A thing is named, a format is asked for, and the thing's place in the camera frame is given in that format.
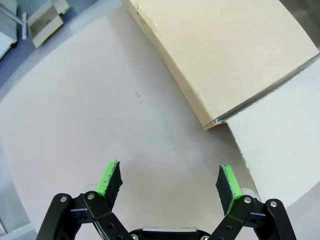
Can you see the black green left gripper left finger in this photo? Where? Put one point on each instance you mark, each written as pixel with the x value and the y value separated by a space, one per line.
pixel 110 185

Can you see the small open cardboard box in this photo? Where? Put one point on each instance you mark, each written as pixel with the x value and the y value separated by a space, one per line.
pixel 45 25

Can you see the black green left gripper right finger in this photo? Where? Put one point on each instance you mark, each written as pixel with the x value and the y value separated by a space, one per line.
pixel 228 187

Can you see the large brown cardboard box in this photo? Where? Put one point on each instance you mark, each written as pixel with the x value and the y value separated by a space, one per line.
pixel 225 50

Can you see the white plastic stick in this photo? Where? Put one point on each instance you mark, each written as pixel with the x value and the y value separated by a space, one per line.
pixel 24 26

